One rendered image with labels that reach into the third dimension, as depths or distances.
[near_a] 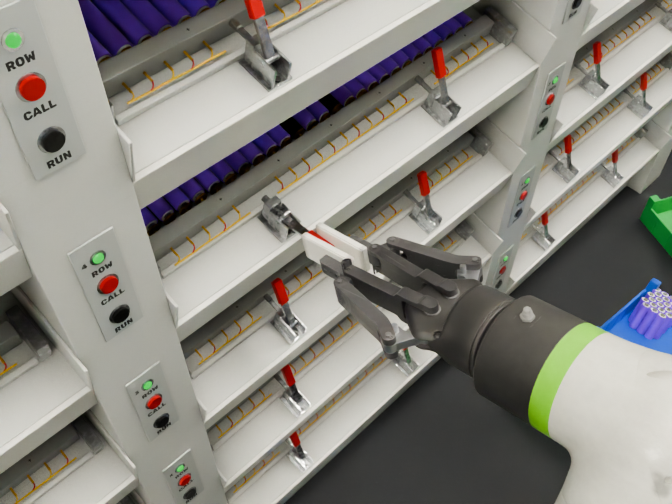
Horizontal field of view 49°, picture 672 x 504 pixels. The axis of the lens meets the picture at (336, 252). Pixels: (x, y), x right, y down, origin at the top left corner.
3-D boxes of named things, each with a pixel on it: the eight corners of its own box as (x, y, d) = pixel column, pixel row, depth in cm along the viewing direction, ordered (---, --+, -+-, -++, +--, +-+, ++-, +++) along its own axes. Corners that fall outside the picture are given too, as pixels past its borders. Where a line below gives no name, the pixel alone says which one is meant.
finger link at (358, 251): (361, 250, 71) (367, 246, 72) (314, 224, 76) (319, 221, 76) (366, 273, 73) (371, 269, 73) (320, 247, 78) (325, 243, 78)
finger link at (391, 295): (446, 331, 66) (437, 341, 65) (353, 286, 73) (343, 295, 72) (442, 299, 64) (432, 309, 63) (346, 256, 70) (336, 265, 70)
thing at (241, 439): (483, 266, 134) (513, 228, 122) (222, 495, 107) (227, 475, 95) (405, 190, 139) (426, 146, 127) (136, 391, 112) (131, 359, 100)
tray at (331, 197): (527, 87, 104) (557, 38, 95) (176, 345, 76) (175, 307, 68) (426, -2, 108) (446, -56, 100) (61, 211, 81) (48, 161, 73)
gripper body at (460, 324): (473, 404, 62) (392, 353, 68) (533, 343, 65) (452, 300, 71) (467, 342, 57) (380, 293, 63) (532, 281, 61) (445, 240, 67)
